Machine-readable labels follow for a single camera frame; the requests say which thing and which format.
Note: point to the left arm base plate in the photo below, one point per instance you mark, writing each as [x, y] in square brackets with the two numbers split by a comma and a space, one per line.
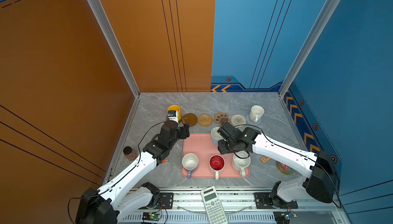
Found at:
[162, 199]

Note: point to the rattan woven round coaster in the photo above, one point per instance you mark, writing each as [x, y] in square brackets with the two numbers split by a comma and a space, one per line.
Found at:
[205, 120]

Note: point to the white mug blue handle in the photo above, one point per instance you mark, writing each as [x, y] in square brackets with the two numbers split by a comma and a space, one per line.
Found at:
[215, 136]

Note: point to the aluminium frame post right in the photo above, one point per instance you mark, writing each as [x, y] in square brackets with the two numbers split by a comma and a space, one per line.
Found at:
[314, 34]

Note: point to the aluminium frame post left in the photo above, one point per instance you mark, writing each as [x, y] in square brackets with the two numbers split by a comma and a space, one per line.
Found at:
[106, 28]

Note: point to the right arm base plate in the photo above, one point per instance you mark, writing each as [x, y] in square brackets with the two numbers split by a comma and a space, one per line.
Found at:
[264, 200]

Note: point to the left circuit board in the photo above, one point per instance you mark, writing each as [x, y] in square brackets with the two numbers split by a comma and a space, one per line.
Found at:
[151, 217]

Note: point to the white mug red inside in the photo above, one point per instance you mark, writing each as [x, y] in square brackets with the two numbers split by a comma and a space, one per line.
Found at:
[216, 165]

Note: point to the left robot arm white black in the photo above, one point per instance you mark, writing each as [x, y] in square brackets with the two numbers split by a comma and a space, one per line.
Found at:
[129, 175]

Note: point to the yellow mug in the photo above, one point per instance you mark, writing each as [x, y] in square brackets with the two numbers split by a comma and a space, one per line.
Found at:
[177, 108]

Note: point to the brown spice jar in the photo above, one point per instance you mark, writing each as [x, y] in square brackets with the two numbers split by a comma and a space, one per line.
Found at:
[130, 153]

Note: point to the small wooden block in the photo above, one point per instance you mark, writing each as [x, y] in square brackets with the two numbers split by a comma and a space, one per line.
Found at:
[265, 159]

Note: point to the circuit board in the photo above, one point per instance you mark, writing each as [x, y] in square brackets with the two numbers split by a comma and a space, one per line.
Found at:
[284, 217]
[151, 217]

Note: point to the pink tray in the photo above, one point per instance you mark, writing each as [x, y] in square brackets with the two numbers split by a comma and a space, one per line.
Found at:
[202, 146]

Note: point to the white calculator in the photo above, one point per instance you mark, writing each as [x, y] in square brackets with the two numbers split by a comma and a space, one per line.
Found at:
[213, 206]

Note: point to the white mug purple handle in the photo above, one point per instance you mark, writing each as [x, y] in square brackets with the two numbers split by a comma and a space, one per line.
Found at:
[190, 163]

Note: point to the aluminium front rail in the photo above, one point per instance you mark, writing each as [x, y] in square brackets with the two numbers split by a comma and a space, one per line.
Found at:
[239, 207]

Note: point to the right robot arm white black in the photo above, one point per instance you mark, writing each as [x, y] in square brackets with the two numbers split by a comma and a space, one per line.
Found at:
[319, 177]

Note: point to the right circuit board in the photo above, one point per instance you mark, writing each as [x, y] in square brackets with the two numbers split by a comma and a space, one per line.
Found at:
[284, 217]

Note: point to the multicolour woven round coaster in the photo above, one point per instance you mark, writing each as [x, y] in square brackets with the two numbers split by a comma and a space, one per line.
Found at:
[238, 120]

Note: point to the light blue woven coaster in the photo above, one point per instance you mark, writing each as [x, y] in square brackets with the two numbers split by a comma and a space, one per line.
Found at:
[248, 120]

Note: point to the cork paw print coaster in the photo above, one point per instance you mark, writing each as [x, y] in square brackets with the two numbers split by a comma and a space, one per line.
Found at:
[221, 118]

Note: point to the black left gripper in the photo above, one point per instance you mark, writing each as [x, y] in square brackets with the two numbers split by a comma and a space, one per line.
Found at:
[184, 131]

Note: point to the red round tin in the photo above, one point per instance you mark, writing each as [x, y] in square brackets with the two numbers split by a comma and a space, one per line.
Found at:
[285, 169]

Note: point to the aluminium frame post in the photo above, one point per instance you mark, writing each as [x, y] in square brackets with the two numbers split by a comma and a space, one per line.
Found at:
[314, 34]
[106, 28]

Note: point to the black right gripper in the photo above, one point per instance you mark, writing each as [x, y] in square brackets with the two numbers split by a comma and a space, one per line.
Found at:
[221, 149]

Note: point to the glossy brown wooden coaster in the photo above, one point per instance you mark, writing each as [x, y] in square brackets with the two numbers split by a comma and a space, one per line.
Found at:
[190, 119]

